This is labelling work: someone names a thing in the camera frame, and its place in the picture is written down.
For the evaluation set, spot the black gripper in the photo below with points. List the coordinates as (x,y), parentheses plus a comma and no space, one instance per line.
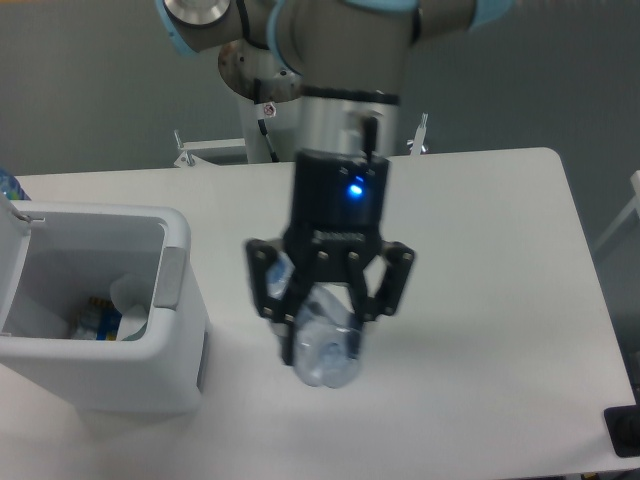
(332,236)

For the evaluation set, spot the clear plastic water bottle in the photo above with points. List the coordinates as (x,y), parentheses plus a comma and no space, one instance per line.
(323,353)

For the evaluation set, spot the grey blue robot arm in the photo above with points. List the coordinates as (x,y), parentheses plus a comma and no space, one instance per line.
(350,58)

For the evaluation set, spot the white trash can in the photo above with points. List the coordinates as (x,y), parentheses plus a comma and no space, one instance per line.
(54,257)

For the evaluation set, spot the blue yellow snack package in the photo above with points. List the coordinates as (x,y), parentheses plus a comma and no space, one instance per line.
(99,320)

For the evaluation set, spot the black table clamp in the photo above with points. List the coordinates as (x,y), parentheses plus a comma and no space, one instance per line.
(623,426)

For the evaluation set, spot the blue patterned bottle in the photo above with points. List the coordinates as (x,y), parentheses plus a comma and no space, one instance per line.
(11,187)

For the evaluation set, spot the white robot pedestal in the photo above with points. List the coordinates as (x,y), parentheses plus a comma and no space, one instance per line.
(281,116)

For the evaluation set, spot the white frame at right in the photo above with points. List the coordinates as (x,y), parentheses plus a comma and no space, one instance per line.
(622,224)

